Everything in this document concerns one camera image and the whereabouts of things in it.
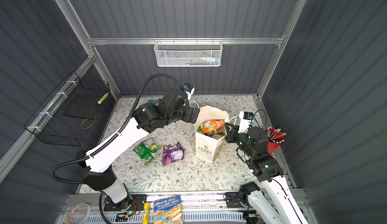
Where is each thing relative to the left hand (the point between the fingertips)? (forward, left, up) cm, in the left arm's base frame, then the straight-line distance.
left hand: (190, 105), depth 67 cm
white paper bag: (-11, -8, -20) cm, 25 cm away
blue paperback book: (-35, +13, -34) cm, 50 cm away
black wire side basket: (+3, +60, -8) cm, 61 cm away
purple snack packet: (-8, +12, -31) cm, 34 cm away
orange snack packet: (0, -12, -17) cm, 21 cm away
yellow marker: (-37, +23, -34) cm, 55 cm away
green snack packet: (-5, +27, -31) cm, 41 cm away
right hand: (-7, -16, -6) cm, 19 cm away
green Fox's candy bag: (+4, -5, -25) cm, 25 cm away
